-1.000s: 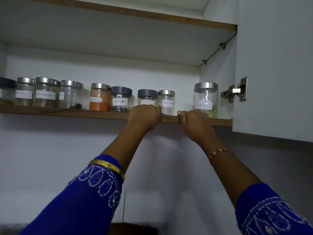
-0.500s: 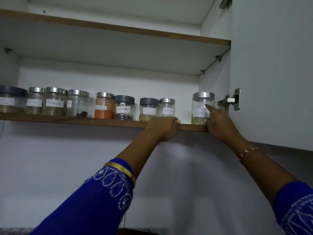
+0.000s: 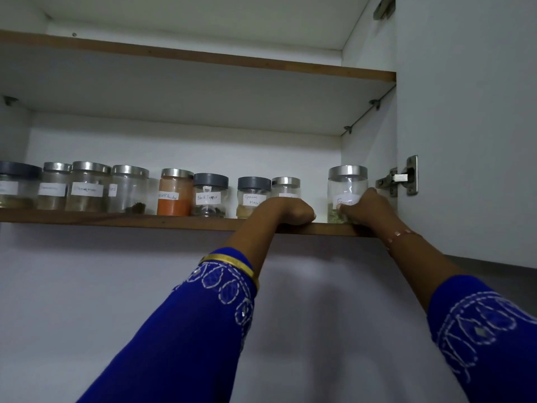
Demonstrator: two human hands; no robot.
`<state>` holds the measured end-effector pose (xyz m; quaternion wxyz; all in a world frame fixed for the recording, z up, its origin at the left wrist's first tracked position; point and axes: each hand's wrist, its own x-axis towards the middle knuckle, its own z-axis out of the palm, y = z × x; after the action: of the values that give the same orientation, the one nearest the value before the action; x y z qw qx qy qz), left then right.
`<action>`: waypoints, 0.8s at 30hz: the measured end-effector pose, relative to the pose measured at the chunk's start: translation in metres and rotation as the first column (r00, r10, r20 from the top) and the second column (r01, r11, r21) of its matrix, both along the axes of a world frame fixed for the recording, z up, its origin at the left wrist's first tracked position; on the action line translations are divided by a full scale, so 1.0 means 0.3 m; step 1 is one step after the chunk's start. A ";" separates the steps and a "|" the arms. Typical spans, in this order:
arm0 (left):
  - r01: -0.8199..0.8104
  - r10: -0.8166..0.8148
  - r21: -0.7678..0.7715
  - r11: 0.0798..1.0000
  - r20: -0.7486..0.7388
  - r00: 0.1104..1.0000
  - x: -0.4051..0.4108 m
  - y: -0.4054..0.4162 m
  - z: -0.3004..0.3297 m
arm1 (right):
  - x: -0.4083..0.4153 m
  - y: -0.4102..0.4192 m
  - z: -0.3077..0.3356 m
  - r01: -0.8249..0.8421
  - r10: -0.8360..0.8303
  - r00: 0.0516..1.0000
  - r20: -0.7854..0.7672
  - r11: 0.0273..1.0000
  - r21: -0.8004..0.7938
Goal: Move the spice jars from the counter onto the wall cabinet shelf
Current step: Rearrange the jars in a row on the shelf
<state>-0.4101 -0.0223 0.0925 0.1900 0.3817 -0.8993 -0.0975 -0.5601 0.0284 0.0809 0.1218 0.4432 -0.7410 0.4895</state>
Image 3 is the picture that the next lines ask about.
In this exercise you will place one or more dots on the person's right hand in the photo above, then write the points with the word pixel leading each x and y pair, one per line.
pixel 371 209

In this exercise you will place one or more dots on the person's left hand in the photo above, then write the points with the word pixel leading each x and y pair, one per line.
pixel 285 211

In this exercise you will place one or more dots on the black pepper jar steel lid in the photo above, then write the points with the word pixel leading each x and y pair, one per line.
pixel 286 184

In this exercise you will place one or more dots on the garam masala jar grey lid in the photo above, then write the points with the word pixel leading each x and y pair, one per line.
pixel 253 193

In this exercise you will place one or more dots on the fennel jar steel lid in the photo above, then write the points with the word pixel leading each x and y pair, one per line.
pixel 347 180

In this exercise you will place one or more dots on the black pepper jar grey lid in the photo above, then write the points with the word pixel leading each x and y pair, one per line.
pixel 209 193

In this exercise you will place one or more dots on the red chilli powder jar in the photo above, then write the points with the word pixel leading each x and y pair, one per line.
pixel 175 193

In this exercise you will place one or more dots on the brown wooden cabinet door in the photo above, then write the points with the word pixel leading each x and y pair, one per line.
pixel 470 121

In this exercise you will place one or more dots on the brown wooden cabinet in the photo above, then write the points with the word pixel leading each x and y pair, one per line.
pixel 189 92

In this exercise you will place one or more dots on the steel-lid brown pods spice jar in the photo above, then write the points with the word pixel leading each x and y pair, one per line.
pixel 88 184

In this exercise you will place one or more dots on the steel-lid cinnamon jar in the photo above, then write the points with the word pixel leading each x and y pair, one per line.
pixel 53 184

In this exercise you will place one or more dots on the grey-lid coriander powder jar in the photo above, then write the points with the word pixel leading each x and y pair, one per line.
pixel 19 180

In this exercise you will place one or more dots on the person's right forearm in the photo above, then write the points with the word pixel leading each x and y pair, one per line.
pixel 423 268

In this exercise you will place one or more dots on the person's left forearm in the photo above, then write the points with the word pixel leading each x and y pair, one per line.
pixel 256 247

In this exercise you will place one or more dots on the metal cabinet door hinge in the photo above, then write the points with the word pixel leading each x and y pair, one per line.
pixel 385 7
pixel 398 178

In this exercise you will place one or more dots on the white cabinet shelf board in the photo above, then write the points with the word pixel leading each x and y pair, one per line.
pixel 189 92

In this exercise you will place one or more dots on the gold bangle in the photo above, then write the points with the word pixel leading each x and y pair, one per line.
pixel 230 261

